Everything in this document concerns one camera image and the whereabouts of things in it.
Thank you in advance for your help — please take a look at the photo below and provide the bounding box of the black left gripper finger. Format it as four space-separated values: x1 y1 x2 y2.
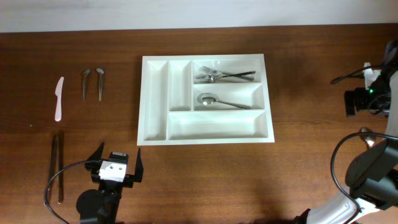
87 142 104 161
134 149 144 182

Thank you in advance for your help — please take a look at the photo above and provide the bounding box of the large silver spoon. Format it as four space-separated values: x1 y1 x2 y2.
359 127 376 149
197 93 251 110

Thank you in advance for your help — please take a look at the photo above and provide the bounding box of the silver fork with long handle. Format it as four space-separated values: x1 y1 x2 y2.
201 66 256 81

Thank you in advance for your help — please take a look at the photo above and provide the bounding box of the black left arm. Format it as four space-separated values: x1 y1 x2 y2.
76 142 144 223

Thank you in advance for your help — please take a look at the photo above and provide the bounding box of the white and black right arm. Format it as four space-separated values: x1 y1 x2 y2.
293 40 397 224

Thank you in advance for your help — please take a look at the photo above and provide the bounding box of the right dark chopstick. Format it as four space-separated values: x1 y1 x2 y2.
57 133 63 204

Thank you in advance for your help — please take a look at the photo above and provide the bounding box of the dark chopstick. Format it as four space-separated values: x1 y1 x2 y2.
57 133 63 204
45 133 58 206

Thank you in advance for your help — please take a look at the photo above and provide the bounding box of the left dark chopstick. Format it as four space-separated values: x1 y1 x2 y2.
45 133 58 206

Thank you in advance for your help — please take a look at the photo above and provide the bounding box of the white cutlery tray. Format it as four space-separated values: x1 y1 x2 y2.
137 54 275 146

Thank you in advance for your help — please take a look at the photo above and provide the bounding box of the pink plastic knife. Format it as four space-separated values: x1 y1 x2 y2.
55 77 64 122

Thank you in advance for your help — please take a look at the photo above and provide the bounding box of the left small grey spoon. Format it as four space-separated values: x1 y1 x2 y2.
82 69 91 101

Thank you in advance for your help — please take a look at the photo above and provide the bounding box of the small grey spoon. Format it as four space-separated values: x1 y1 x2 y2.
96 68 104 101
82 69 91 101

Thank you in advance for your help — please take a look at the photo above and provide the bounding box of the right small grey spoon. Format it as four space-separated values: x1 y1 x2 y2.
96 68 104 101

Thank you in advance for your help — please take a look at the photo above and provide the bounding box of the black left camera cable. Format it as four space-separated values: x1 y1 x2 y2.
44 160 101 224

